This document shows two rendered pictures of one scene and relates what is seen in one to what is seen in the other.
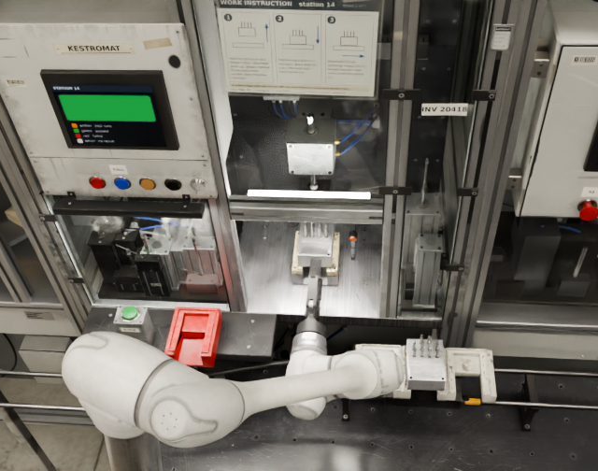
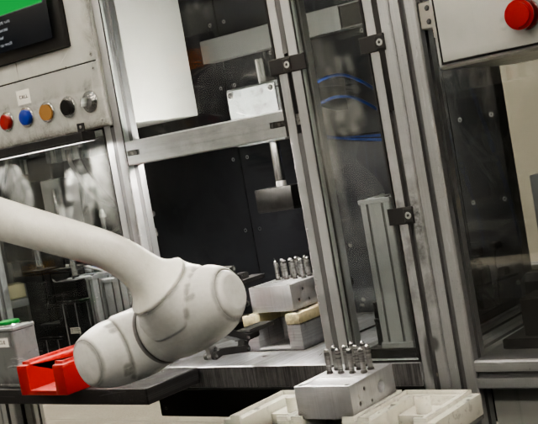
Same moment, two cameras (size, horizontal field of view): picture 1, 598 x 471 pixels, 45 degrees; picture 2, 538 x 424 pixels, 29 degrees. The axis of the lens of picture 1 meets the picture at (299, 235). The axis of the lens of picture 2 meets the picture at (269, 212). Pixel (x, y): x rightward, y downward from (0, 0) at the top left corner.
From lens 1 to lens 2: 1.67 m
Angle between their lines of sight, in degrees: 51
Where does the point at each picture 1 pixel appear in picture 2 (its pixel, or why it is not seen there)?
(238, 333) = not seen: hidden behind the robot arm
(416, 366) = (320, 379)
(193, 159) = (83, 61)
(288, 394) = (5, 209)
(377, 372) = (185, 274)
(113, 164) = (19, 89)
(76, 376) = not seen: outside the picture
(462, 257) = (409, 194)
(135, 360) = not seen: outside the picture
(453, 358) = (407, 399)
